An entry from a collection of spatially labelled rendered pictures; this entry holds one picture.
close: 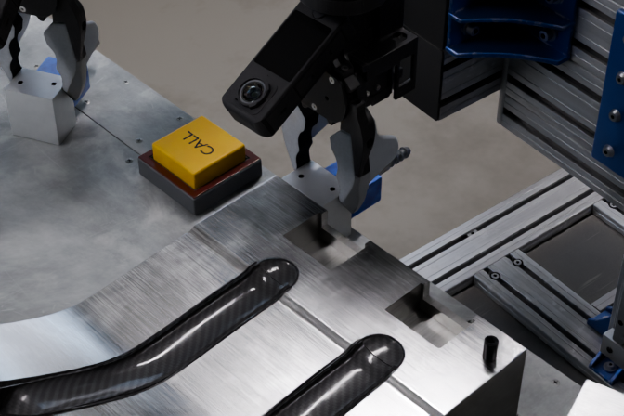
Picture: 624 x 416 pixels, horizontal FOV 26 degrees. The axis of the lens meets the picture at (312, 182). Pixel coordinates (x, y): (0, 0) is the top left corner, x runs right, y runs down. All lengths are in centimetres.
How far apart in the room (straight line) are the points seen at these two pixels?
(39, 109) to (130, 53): 152
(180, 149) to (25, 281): 18
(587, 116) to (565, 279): 65
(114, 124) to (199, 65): 144
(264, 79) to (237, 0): 190
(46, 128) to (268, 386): 43
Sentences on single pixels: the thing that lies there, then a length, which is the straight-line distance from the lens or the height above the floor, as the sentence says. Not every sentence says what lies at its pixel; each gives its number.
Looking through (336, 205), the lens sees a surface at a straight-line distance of 113.
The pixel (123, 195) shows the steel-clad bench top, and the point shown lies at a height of 80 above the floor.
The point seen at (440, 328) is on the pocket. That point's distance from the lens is 101.
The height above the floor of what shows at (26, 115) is 83.
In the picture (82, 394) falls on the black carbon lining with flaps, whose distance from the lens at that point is 93.
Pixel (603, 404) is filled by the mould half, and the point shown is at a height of 85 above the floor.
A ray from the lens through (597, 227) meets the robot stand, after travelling 209.
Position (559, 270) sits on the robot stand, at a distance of 201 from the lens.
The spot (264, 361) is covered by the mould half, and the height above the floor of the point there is 89.
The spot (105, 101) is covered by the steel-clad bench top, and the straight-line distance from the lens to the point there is 133.
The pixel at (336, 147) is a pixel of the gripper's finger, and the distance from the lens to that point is 109.
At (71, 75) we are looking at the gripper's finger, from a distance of 124.
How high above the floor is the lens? 160
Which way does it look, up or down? 41 degrees down
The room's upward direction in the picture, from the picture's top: straight up
